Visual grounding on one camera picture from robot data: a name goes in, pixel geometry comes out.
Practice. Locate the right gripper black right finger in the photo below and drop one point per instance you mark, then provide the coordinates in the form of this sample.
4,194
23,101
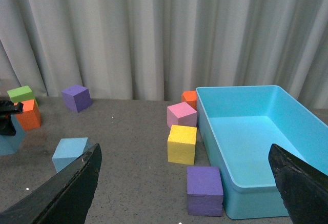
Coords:
302,187

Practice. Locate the green foam cube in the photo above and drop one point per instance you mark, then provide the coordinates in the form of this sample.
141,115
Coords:
21,94

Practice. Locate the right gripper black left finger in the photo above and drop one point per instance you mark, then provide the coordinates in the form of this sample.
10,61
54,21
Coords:
64,198

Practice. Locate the yellow foam cube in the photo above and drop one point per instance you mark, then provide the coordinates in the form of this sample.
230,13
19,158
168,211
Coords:
181,144

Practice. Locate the orange foam cube left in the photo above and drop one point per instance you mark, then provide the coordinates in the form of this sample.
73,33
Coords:
30,118

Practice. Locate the purple foam cube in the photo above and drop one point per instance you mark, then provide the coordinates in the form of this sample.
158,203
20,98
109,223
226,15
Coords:
77,98
204,191

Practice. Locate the light blue foam cube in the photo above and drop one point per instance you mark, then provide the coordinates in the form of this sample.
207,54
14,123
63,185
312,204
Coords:
69,149

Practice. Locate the light blue cube with dent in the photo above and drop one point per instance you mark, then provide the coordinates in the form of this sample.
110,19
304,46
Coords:
10,144

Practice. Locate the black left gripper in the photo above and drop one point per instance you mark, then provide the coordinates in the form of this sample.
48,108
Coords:
8,108

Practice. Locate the grey curtain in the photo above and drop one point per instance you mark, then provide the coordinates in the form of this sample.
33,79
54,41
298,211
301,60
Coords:
156,49

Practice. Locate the orange foam cube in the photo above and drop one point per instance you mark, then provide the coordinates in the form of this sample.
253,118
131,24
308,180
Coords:
190,97
30,118

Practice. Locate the pink foam cube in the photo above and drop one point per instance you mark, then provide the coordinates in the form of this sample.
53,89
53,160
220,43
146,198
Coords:
181,114

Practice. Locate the cyan plastic bin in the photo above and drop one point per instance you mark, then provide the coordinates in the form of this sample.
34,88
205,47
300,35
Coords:
238,125

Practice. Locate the orange foam cube right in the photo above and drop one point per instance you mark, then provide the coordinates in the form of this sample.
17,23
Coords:
190,97

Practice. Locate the purple foam cube back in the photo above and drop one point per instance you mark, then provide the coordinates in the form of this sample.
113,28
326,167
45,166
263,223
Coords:
77,98

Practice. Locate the purple foam cube front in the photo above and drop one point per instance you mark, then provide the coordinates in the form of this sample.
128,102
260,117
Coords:
204,191

